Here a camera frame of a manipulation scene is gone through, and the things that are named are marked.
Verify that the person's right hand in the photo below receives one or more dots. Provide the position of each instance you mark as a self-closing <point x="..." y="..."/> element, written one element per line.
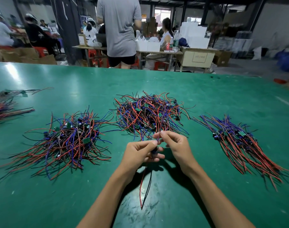
<point x="180" y="149"/>

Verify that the long wooden work table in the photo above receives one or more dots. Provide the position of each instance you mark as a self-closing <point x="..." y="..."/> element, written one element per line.
<point x="154" y="52"/>

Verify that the row of cardboard boxes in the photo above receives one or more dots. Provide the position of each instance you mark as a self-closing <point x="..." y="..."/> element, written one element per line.
<point x="23" y="55"/>

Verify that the red plastic stool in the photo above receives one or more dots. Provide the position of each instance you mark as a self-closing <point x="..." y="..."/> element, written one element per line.
<point x="41" y="51"/>
<point x="160" y="66"/>
<point x="93" y="57"/>

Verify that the row of white containers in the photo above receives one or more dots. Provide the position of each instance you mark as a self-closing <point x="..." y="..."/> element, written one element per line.
<point x="148" y="45"/>

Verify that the dark blue bag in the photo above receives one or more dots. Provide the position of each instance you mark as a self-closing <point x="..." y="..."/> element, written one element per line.
<point x="183" y="42"/>

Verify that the brown cardboard box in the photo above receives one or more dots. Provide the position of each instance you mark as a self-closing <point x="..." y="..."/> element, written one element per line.
<point x="222" y="58"/>

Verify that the person's left forearm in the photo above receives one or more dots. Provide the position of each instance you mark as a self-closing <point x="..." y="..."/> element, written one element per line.
<point x="101" y="204"/>

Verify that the dark pillar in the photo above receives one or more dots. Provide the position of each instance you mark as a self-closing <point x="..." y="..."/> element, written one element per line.
<point x="68" y="26"/>

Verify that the person's left hand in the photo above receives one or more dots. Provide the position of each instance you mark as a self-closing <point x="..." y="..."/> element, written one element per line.
<point x="137" y="159"/>

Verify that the cream cabinet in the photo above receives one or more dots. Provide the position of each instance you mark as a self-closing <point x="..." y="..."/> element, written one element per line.
<point x="196" y="58"/>

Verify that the heap of blue bags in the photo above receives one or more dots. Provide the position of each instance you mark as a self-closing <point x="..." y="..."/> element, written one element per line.
<point x="287" y="60"/>

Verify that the small red floor object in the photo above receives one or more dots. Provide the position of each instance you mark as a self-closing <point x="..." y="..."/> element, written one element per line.
<point x="280" y="81"/>

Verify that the person's right forearm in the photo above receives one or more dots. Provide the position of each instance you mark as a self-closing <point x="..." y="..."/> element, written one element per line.
<point x="218" y="201"/>

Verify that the stack of white boxes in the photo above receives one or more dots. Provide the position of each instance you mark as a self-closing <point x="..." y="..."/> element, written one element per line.
<point x="194" y="34"/>

